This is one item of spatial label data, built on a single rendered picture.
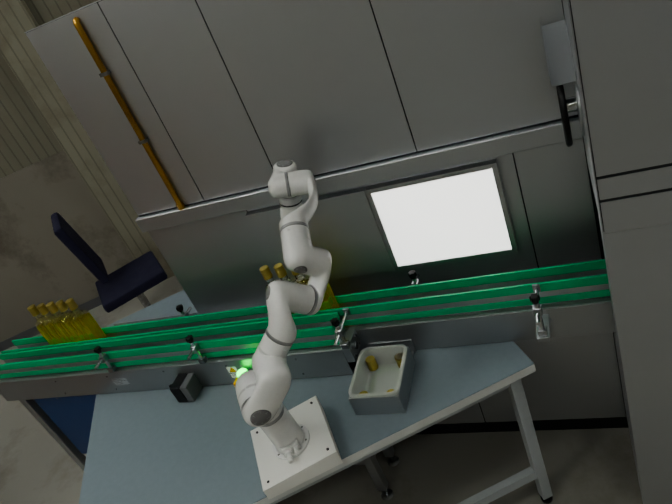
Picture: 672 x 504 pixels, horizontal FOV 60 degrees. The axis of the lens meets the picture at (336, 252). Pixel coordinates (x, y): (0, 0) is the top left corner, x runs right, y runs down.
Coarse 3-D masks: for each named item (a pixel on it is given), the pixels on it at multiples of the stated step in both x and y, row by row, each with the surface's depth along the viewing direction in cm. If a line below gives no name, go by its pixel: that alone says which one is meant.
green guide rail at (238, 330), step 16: (304, 320) 210; (320, 320) 208; (144, 336) 238; (160, 336) 235; (176, 336) 232; (208, 336) 228; (224, 336) 226; (240, 336) 223; (16, 352) 268; (32, 352) 264; (48, 352) 260; (64, 352) 258; (80, 352) 255
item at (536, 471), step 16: (512, 384) 189; (480, 400) 189; (512, 400) 196; (448, 416) 189; (528, 416) 198; (416, 432) 188; (528, 432) 201; (384, 448) 187; (528, 448) 206; (352, 464) 187; (320, 480) 186; (512, 480) 213; (528, 480) 213; (544, 480) 215; (288, 496) 185; (480, 496) 212; (496, 496) 213; (544, 496) 219
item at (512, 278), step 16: (512, 272) 188; (528, 272) 186; (544, 272) 185; (560, 272) 183; (576, 272) 182; (592, 272) 181; (400, 288) 203; (416, 288) 201; (432, 288) 199; (448, 288) 197; (464, 288) 196; (480, 288) 195; (352, 304) 213; (160, 320) 244; (176, 320) 241; (192, 320) 239; (208, 320) 236; (224, 320) 235; (112, 336) 259
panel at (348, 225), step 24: (456, 168) 183; (480, 168) 179; (360, 192) 194; (504, 192) 184; (264, 216) 210; (336, 216) 202; (360, 216) 200; (504, 216) 186; (264, 240) 216; (312, 240) 211; (336, 240) 208; (360, 240) 206; (384, 240) 203; (336, 264) 215; (360, 264) 212; (384, 264) 209; (432, 264) 204
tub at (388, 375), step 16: (368, 352) 202; (384, 352) 200; (400, 352) 198; (368, 368) 203; (384, 368) 201; (400, 368) 188; (352, 384) 190; (368, 384) 198; (384, 384) 195; (400, 384) 183
